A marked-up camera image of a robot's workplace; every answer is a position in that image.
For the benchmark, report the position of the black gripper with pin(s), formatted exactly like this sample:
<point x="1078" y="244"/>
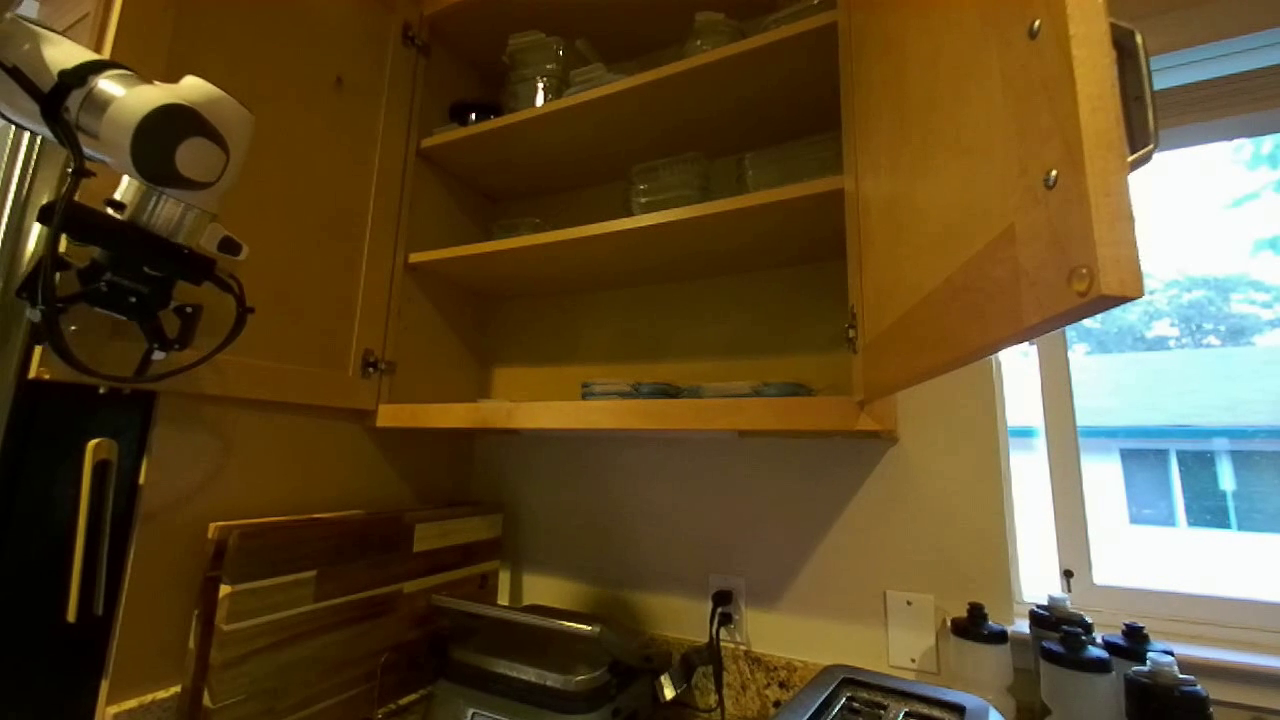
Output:
<point x="124" y="281"/>

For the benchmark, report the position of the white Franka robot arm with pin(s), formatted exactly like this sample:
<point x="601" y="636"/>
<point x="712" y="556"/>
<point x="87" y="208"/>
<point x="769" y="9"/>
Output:
<point x="161" y="121"/>

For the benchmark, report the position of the metal cabinet door hinge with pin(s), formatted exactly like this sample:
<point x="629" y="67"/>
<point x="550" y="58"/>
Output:
<point x="851" y="329"/>
<point x="377" y="365"/>

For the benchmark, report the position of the stainless steel refrigerator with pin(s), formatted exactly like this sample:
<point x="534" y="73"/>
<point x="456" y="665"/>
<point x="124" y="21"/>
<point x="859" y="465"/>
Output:
<point x="16" y="224"/>

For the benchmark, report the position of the black slotted panel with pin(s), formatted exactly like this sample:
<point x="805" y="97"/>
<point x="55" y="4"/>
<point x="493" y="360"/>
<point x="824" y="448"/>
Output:
<point x="32" y="574"/>

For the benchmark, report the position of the striped wooden cutting board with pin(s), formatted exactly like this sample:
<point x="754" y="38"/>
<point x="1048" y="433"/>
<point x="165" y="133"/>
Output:
<point x="307" y="602"/>

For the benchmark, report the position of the dark small bowl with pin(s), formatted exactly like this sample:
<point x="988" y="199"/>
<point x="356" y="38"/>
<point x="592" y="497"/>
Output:
<point x="473" y="114"/>

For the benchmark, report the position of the stacked glass jars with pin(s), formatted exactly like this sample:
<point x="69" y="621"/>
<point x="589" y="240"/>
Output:
<point x="534" y="73"/>

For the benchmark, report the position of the stack of small plates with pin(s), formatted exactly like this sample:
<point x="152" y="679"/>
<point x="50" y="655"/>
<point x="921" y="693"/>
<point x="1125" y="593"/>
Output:
<point x="589" y="68"/>

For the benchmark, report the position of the flat glass plates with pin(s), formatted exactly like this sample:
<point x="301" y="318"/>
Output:
<point x="695" y="389"/>

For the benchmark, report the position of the glass baking dish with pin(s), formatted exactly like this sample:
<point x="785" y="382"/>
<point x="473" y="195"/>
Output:
<point x="783" y="162"/>

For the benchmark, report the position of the stainless steel toaster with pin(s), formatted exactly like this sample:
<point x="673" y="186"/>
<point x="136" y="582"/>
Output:
<point x="883" y="702"/>

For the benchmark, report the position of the white framed window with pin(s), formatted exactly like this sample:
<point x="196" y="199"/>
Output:
<point x="1175" y="465"/>

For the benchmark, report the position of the small black capped bottle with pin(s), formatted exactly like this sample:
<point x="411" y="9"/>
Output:
<point x="1133" y="641"/>

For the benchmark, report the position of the dark bottle with black cap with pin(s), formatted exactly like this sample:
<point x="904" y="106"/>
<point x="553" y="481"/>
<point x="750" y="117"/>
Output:
<point x="1167" y="693"/>

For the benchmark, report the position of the white window blind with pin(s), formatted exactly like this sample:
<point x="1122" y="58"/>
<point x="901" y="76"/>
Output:
<point x="1213" y="94"/>

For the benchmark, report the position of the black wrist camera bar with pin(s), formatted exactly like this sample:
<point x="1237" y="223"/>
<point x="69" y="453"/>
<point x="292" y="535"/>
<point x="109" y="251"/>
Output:
<point x="144" y="229"/>

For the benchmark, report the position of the wooden wall cabinet with shelves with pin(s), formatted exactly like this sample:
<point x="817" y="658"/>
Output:
<point x="642" y="240"/>

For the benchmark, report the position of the white wall outlet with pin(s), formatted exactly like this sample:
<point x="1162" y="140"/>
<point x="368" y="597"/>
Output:
<point x="737" y="586"/>

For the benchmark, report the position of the white switch plate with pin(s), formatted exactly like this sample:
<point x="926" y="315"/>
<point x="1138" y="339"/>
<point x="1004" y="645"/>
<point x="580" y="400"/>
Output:
<point x="912" y="630"/>

